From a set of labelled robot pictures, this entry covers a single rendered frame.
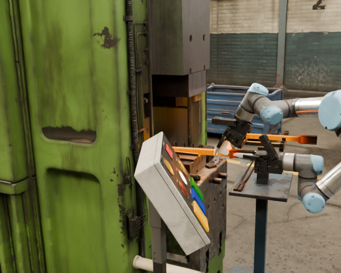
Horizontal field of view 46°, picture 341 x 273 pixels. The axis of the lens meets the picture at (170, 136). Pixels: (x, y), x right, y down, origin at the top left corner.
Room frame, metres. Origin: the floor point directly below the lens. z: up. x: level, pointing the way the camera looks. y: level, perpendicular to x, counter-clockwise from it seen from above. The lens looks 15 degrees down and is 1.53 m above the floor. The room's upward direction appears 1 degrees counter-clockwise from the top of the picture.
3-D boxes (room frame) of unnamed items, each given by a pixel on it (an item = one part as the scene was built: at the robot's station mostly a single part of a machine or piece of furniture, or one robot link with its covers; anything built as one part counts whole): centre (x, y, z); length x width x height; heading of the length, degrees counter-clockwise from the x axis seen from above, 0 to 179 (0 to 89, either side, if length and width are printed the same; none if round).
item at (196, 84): (1.82, 0.07, 1.32); 0.42 x 0.20 x 0.10; 64
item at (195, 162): (1.82, 0.07, 0.96); 0.42 x 0.20 x 0.09; 64
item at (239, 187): (2.27, -0.46, 0.71); 0.60 x 0.04 x 0.01; 158
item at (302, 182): (1.53, -0.55, 0.90); 0.11 x 0.08 x 0.11; 170
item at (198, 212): (1.09, -0.08, 1.01); 0.07 x 0.05 x 0.07; 179
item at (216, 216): (1.87, 0.05, 0.69); 0.56 x 0.38 x 0.45; 64
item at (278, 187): (2.12, -0.51, 0.70); 0.40 x 0.30 x 0.02; 159
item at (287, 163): (1.58, -0.49, 1.00); 0.08 x 0.05 x 0.08; 154
